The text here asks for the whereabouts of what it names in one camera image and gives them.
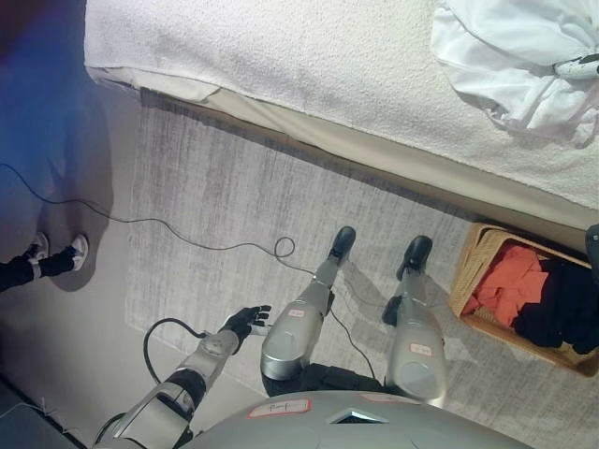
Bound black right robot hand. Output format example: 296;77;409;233
554;52;599;80

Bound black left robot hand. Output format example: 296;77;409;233
223;304;273;341

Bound white garment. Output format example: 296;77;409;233
430;0;599;150

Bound woven tan laundry basket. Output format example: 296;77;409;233
448;222;599;379

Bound bed with white cover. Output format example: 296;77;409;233
83;0;599;210

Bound silver left robot leg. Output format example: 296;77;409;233
260;225;358;383

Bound silver robot leg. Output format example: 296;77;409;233
260;225;358;383
381;235;448;403

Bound grey rug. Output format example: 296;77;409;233
124;86;599;449

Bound silver robot torso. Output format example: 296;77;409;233
189;362;534;449

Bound silver right robot leg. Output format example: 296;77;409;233
381;235;448;403

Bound white shoe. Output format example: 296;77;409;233
69;233;90;271
28;232;51;261

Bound person's black trouser leg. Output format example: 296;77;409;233
0;247;79;294

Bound beige duvet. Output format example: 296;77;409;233
88;65;599;230

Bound orange garment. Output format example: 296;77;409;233
462;245;551;328

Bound dark grey furniture edge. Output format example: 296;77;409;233
0;373;99;449

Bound black garment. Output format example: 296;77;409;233
514;259;599;355

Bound thick black wrist cable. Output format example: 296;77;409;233
142;317;207;389

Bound thin black floor cable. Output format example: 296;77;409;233
0;163;385;389

